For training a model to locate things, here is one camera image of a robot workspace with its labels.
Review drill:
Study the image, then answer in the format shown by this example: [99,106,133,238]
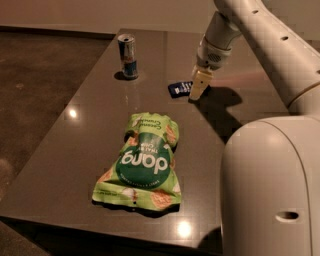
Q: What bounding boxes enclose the blue rxbar blueberry wrapper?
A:
[168,81,193,98]

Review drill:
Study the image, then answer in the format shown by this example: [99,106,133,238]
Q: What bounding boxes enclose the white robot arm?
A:
[190,0,320,256]

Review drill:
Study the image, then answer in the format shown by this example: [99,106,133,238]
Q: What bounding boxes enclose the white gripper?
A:
[189,12,241,101]

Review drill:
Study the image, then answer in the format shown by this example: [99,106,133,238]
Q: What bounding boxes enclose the green dang chips bag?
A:
[92,112,182,212]

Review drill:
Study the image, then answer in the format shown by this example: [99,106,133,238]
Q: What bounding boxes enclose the red bull can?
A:
[117,33,138,80]

